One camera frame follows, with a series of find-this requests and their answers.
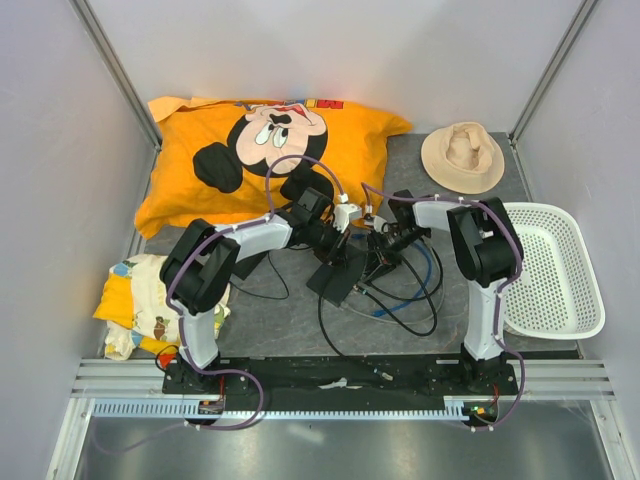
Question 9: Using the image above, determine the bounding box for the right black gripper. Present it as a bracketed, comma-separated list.
[363, 226, 428, 284]

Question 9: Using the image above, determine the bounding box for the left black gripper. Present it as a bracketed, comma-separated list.
[305, 220, 351, 270]

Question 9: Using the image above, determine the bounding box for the black cable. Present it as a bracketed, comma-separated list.
[317, 234, 446, 384]

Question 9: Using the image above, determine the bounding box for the black network switch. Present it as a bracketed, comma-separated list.
[306, 246, 367, 307]

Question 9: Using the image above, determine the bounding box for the blue ethernet cable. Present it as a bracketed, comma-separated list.
[349, 232, 437, 319]

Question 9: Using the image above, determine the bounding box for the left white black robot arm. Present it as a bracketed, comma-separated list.
[160, 188, 362, 395]

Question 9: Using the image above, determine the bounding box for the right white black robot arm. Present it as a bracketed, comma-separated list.
[365, 192, 524, 395]

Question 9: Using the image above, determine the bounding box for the beige bucket hat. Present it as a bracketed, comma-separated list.
[420, 122, 505, 194]

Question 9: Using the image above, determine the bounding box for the orange Mickey Mouse pillow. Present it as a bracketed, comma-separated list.
[135, 96, 412, 239]

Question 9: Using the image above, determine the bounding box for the white perforated plastic basket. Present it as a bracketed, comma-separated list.
[504, 202, 605, 341]

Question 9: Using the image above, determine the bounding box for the patterned cream yellow cloth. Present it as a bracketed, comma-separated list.
[92, 252, 232, 361]

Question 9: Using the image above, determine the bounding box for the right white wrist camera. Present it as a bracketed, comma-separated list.
[363, 204, 387, 233]

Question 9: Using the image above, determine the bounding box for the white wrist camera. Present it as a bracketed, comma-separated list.
[363, 204, 387, 233]
[332, 203, 362, 233]

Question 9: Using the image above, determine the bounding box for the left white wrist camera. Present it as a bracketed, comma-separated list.
[332, 203, 362, 233]

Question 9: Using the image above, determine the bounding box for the thin black adapter cord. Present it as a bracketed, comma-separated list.
[227, 249, 292, 300]

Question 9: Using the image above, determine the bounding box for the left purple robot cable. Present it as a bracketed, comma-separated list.
[87, 154, 351, 454]

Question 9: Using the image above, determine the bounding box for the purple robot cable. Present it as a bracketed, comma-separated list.
[87, 154, 351, 454]
[360, 181, 526, 434]

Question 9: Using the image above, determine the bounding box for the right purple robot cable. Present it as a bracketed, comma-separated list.
[360, 181, 526, 434]

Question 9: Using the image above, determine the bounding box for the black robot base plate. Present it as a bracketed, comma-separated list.
[162, 354, 508, 410]

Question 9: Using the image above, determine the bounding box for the grey slotted cable duct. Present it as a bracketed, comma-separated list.
[92, 398, 473, 421]

